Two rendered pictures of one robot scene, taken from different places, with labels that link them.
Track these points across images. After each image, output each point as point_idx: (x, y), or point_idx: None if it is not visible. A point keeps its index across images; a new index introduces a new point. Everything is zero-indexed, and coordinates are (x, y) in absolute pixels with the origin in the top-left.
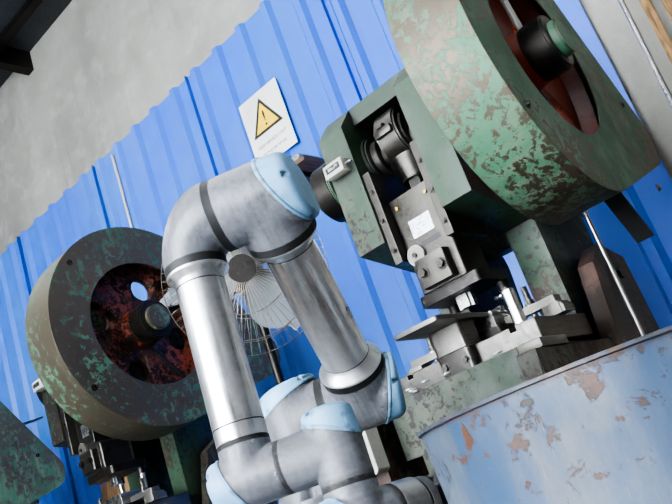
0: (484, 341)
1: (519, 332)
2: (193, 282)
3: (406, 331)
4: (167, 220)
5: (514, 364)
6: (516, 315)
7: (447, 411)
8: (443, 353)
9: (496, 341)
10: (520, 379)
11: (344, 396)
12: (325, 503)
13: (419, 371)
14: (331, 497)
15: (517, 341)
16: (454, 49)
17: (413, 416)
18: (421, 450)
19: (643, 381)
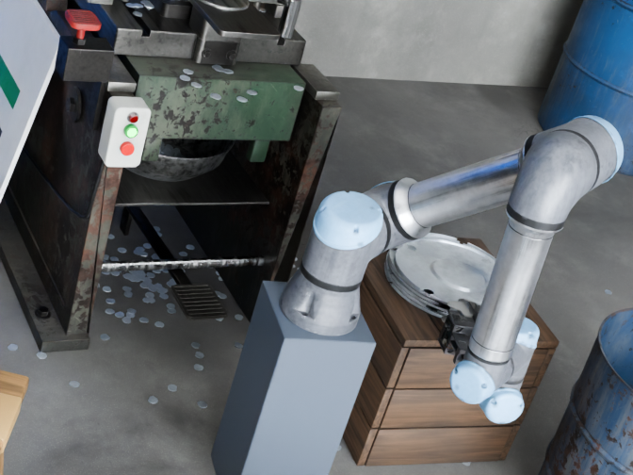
0: (249, 39)
1: (284, 48)
2: (551, 239)
3: (241, 34)
4: (565, 178)
5: (294, 96)
6: (290, 29)
7: (203, 108)
8: (212, 38)
9: (259, 45)
10: (290, 110)
11: (409, 240)
12: (517, 395)
13: (160, 33)
14: (512, 387)
15: (278, 55)
16: None
17: (163, 99)
18: (150, 133)
19: None
